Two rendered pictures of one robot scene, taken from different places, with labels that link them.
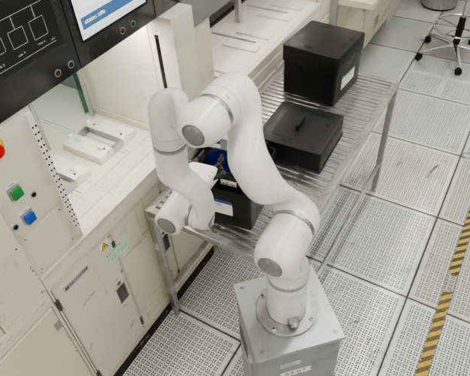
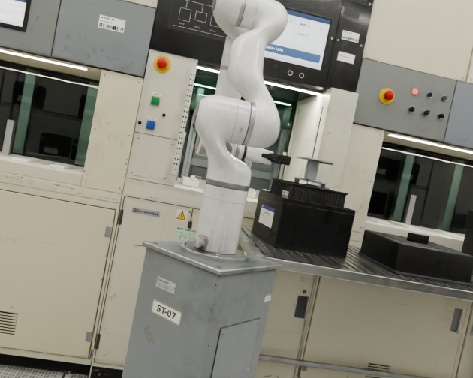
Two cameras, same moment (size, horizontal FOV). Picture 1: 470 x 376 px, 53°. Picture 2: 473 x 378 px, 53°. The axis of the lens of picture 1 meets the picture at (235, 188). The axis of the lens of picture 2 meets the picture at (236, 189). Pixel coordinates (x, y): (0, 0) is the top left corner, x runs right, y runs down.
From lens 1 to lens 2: 154 cm
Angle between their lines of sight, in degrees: 59
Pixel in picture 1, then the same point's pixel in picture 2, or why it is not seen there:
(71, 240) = (163, 178)
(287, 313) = (200, 224)
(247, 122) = (260, 23)
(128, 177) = not seen: hidden behind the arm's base
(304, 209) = (260, 102)
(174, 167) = (221, 82)
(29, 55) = (216, 34)
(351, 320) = not seen: outside the picture
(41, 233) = (149, 147)
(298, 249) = (222, 103)
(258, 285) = not seen: hidden behind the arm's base
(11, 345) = (75, 200)
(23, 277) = (118, 160)
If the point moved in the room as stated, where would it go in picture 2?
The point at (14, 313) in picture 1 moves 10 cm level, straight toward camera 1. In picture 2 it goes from (94, 178) to (83, 178)
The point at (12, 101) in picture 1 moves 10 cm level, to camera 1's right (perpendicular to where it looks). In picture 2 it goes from (190, 49) to (205, 47)
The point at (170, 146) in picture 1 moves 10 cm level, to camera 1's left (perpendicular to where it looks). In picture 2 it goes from (225, 61) to (207, 61)
